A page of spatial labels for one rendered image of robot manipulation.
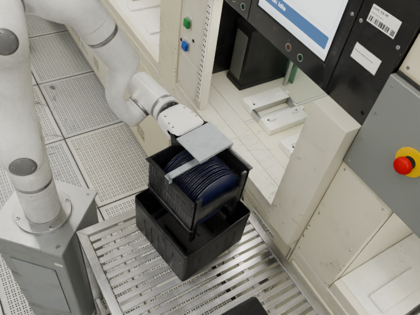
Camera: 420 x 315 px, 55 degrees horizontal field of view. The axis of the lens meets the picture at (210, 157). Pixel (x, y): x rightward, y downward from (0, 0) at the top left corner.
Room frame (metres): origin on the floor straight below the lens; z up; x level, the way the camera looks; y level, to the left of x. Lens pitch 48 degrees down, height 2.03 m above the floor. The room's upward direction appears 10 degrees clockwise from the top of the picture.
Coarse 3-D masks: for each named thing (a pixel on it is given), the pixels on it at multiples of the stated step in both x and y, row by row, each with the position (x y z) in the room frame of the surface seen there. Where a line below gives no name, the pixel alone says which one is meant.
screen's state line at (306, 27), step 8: (272, 0) 1.05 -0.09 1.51; (280, 0) 1.03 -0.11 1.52; (280, 8) 1.02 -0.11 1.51; (288, 8) 1.00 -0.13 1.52; (288, 16) 0.99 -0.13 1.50; (296, 16) 0.97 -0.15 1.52; (296, 24) 0.96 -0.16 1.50; (304, 24) 0.94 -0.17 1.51; (312, 24) 0.92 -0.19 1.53; (304, 32) 0.94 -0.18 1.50; (312, 32) 0.92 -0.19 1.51; (320, 32) 0.90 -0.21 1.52; (320, 40) 0.90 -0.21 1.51
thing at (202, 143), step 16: (208, 128) 0.80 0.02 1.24; (192, 144) 0.73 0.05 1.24; (208, 144) 0.74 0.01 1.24; (224, 144) 0.76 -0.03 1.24; (160, 160) 0.77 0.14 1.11; (192, 160) 0.75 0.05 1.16; (224, 160) 0.83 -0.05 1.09; (240, 160) 0.80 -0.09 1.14; (160, 176) 0.71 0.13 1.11; (176, 176) 0.68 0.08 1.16; (240, 176) 0.75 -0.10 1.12; (160, 192) 0.71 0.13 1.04; (176, 192) 0.64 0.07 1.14; (240, 192) 0.76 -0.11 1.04; (176, 208) 0.66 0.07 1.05; (192, 208) 0.61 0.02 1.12; (208, 208) 0.66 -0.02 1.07; (192, 224) 0.62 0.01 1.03; (192, 240) 0.63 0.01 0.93
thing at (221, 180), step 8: (224, 176) 0.73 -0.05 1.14; (232, 176) 0.76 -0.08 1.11; (216, 184) 0.71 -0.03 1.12; (224, 184) 0.73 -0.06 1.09; (232, 184) 0.77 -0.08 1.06; (208, 192) 0.69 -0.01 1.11; (216, 192) 0.71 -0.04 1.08; (224, 192) 0.74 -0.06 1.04; (208, 200) 0.69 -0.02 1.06; (208, 216) 0.70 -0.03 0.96
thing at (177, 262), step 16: (144, 192) 0.78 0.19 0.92; (144, 208) 0.71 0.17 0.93; (160, 208) 0.83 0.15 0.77; (224, 208) 0.84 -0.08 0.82; (240, 208) 0.80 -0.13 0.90; (144, 224) 0.71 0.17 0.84; (160, 224) 0.76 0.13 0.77; (176, 224) 0.77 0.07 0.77; (208, 224) 0.78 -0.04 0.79; (224, 224) 0.81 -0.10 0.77; (240, 224) 0.74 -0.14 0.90; (160, 240) 0.65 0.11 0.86; (176, 240) 0.71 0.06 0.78; (208, 240) 0.73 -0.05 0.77; (224, 240) 0.69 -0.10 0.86; (176, 256) 0.59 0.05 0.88; (192, 256) 0.58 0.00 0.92; (208, 256) 0.64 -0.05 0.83; (176, 272) 0.59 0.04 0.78; (192, 272) 0.60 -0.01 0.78
